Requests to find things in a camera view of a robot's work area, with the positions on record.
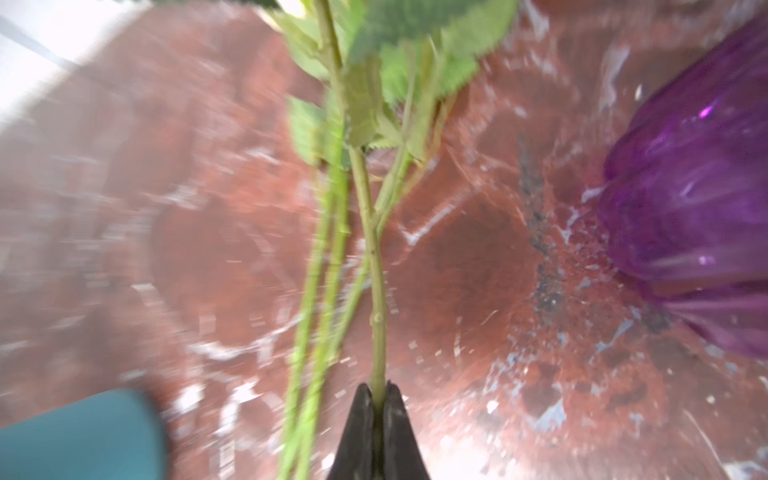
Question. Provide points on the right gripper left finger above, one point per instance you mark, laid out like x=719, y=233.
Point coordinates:
x=354, y=455

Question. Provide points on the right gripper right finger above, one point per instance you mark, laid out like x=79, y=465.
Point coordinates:
x=402, y=459

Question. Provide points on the teal ceramic vase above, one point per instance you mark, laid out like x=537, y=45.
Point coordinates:
x=117, y=434

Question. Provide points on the blue purple glass vase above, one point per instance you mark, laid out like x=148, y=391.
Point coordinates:
x=685, y=200

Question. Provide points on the pink and white rose stem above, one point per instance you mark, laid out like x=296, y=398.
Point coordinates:
x=391, y=70

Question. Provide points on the pink white rose bunch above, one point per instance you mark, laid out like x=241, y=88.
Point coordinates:
x=316, y=332

